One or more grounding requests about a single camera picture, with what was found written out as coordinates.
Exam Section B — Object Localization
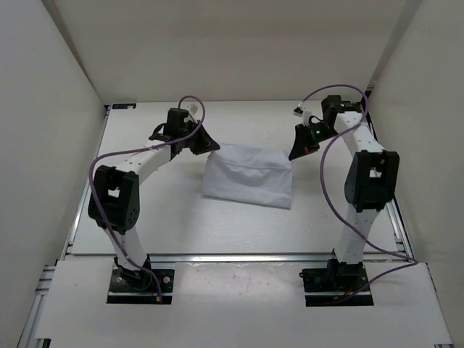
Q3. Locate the white skirt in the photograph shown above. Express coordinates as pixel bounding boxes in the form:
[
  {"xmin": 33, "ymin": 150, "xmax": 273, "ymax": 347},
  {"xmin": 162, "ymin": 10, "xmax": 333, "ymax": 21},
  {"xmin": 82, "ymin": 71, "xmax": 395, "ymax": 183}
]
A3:
[{"xmin": 202, "ymin": 144, "xmax": 293, "ymax": 210}]

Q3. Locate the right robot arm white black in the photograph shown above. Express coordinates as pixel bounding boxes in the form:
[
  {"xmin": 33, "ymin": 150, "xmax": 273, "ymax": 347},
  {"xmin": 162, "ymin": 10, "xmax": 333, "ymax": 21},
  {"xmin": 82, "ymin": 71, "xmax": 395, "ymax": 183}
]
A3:
[{"xmin": 289, "ymin": 95, "xmax": 399, "ymax": 292}]

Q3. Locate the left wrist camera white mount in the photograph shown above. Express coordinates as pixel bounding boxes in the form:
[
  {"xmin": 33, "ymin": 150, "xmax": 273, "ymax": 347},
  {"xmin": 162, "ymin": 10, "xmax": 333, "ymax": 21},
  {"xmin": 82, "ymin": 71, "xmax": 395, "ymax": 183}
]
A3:
[{"xmin": 187, "ymin": 104, "xmax": 199, "ymax": 123}]

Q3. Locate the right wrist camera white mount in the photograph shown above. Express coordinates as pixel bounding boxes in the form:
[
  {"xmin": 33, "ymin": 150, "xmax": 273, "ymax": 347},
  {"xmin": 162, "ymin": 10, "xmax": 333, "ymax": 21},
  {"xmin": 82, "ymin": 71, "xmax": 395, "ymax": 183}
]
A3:
[{"xmin": 293, "ymin": 107, "xmax": 316, "ymax": 126}]

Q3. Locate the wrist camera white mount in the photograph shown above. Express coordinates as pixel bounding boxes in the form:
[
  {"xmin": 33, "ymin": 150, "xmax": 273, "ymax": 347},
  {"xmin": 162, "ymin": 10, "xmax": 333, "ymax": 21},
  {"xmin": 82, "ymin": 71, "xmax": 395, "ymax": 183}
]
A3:
[
  {"xmin": 187, "ymin": 104, "xmax": 199, "ymax": 123},
  {"xmin": 293, "ymin": 107, "xmax": 316, "ymax": 126}
]

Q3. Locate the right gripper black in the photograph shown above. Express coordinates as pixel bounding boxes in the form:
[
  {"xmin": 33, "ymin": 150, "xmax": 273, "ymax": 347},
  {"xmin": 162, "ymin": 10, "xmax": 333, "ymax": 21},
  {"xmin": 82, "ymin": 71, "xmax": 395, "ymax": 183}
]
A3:
[{"xmin": 289, "ymin": 123, "xmax": 339, "ymax": 160}]

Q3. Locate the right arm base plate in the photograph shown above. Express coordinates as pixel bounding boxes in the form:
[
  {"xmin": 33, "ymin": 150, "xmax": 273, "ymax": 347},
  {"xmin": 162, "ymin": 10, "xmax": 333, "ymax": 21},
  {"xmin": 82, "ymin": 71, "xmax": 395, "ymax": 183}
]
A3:
[{"xmin": 299, "ymin": 268, "xmax": 374, "ymax": 307}]

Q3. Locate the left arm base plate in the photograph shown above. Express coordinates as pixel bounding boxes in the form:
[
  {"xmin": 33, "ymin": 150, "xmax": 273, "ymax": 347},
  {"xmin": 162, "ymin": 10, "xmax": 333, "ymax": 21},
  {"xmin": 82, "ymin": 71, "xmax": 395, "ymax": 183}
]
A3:
[{"xmin": 107, "ymin": 266, "xmax": 175, "ymax": 305}]

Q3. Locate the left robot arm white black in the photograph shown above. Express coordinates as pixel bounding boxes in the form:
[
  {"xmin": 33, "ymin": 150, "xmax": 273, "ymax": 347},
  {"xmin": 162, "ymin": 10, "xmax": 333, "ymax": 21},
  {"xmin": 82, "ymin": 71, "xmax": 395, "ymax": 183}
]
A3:
[{"xmin": 88, "ymin": 104, "xmax": 220, "ymax": 293}]

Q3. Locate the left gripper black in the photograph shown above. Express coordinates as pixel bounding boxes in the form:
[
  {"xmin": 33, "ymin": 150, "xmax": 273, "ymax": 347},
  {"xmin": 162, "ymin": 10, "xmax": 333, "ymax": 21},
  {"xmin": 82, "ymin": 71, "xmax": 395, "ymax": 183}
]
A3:
[{"xmin": 180, "ymin": 120, "xmax": 220, "ymax": 155}]

